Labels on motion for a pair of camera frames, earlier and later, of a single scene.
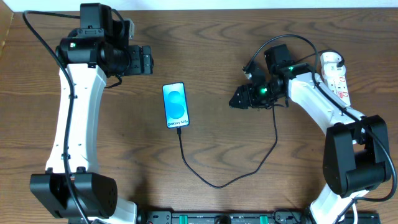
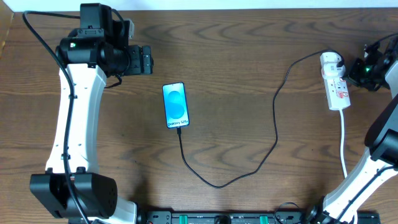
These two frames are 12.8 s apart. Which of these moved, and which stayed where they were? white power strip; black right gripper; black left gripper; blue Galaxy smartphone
Moved: black right gripper
Stayed: white power strip; black left gripper; blue Galaxy smartphone
